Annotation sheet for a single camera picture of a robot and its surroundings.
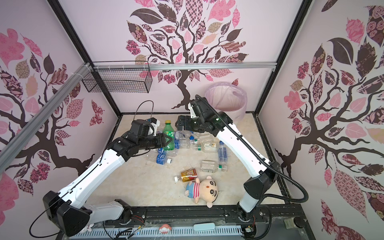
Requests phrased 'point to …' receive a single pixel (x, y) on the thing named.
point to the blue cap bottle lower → (172, 152)
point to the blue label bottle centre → (182, 143)
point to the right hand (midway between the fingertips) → (183, 122)
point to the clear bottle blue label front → (160, 159)
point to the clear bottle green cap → (209, 166)
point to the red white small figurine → (165, 229)
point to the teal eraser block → (205, 226)
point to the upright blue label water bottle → (222, 153)
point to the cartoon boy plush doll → (206, 190)
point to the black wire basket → (120, 76)
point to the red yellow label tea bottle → (186, 176)
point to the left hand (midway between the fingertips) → (169, 142)
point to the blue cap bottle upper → (183, 135)
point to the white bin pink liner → (228, 97)
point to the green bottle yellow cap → (168, 130)
